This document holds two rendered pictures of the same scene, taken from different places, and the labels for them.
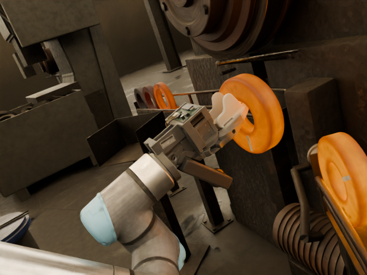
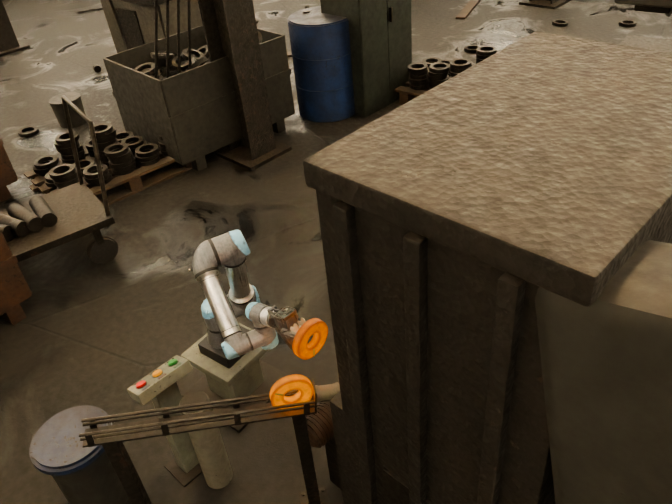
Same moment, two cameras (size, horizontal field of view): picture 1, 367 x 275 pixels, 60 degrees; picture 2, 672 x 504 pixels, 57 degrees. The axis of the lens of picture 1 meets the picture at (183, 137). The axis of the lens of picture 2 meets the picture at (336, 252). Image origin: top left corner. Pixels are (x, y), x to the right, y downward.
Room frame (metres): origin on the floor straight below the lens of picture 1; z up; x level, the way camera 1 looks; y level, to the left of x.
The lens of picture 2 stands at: (0.10, -1.67, 2.39)
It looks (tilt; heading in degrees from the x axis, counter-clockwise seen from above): 37 degrees down; 68
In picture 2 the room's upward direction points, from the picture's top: 6 degrees counter-clockwise
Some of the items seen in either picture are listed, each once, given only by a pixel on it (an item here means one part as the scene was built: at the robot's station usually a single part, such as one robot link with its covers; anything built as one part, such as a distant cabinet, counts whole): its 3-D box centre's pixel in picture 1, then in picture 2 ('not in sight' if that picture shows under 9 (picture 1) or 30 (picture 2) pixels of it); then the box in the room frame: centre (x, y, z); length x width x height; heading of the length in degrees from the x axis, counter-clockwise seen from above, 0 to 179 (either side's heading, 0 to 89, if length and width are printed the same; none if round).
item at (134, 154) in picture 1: (154, 197); not in sight; (1.26, 0.21, 0.36); 0.26 x 0.20 x 0.72; 56
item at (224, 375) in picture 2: not in sight; (227, 350); (0.36, 0.53, 0.28); 0.32 x 0.32 x 0.04; 29
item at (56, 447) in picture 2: not in sight; (87, 466); (-0.37, 0.24, 0.21); 0.32 x 0.32 x 0.43
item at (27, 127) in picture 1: (40, 138); not in sight; (3.25, 1.40, 0.39); 1.03 x 0.83 x 0.79; 115
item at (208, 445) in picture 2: not in sight; (207, 441); (0.12, 0.08, 0.26); 0.12 x 0.12 x 0.52
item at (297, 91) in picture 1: (318, 127); not in sight; (0.71, -0.32, 0.68); 0.11 x 0.08 x 0.24; 111
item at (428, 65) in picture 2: not in sight; (473, 77); (3.40, 2.80, 0.22); 1.20 x 0.81 x 0.44; 116
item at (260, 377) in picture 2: not in sight; (233, 371); (0.36, 0.53, 0.13); 0.40 x 0.40 x 0.26; 29
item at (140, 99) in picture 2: not in sight; (204, 90); (1.09, 3.52, 0.43); 1.23 x 0.93 x 0.87; 19
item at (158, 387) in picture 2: not in sight; (175, 420); (0.03, 0.21, 0.31); 0.24 x 0.16 x 0.62; 21
